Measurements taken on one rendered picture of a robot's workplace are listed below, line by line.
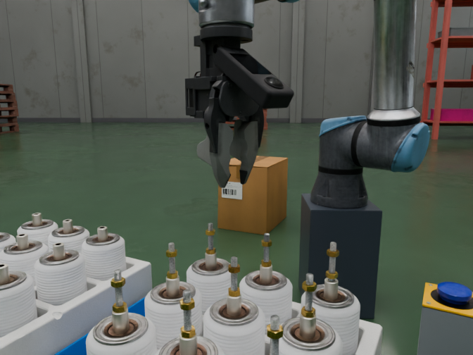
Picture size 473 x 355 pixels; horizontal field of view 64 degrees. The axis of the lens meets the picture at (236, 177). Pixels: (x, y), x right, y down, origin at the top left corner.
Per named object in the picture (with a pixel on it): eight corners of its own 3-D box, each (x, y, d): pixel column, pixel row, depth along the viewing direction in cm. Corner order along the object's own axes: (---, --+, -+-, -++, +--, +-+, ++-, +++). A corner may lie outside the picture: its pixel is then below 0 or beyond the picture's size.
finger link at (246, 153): (236, 174, 61) (229, 117, 59) (262, 179, 57) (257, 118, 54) (221, 179, 59) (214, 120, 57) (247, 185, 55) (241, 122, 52)
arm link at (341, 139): (333, 160, 111) (335, 113, 108) (377, 166, 101) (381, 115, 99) (308, 165, 103) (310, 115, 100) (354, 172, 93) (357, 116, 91)
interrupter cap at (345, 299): (348, 288, 67) (349, 284, 67) (359, 311, 59) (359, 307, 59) (305, 286, 67) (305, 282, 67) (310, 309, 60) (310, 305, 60)
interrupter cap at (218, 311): (203, 324, 56) (203, 320, 56) (217, 299, 63) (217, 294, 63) (254, 331, 54) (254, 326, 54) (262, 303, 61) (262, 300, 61)
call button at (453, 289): (436, 291, 53) (438, 278, 52) (469, 299, 51) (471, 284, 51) (435, 305, 49) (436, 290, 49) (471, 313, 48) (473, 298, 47)
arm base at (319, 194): (307, 194, 112) (307, 160, 110) (358, 194, 112) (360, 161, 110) (315, 208, 97) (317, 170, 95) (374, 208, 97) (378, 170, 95)
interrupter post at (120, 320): (108, 332, 54) (107, 310, 53) (122, 324, 56) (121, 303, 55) (120, 338, 53) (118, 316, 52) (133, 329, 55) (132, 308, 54)
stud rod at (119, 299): (115, 320, 54) (112, 270, 52) (121, 317, 55) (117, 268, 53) (120, 322, 53) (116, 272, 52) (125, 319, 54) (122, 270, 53)
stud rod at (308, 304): (310, 322, 53) (312, 272, 52) (312, 327, 52) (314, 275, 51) (303, 322, 53) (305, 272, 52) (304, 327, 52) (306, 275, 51)
